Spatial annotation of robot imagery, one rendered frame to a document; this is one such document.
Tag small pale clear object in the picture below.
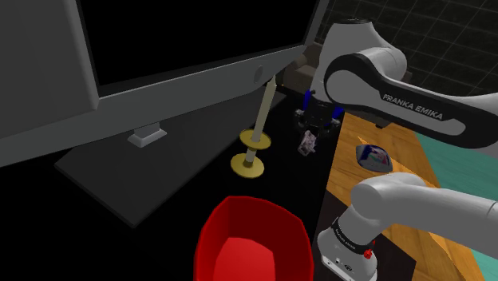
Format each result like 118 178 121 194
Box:
297 129 318 156

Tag brown sofa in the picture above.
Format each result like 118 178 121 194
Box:
281 42 325 95

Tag cream candle in gold candlestick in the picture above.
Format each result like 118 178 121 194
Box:
230 75 272 180

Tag blue grey rounded object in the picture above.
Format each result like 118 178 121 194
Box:
354 144 394 174

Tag red bowl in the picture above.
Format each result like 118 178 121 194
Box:
192 195 315 281

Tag large grey computer monitor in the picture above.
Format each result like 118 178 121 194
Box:
0 0 332 229

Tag teal rug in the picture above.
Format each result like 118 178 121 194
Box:
413 131 498 281

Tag black desk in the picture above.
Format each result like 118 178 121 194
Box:
0 88 345 281

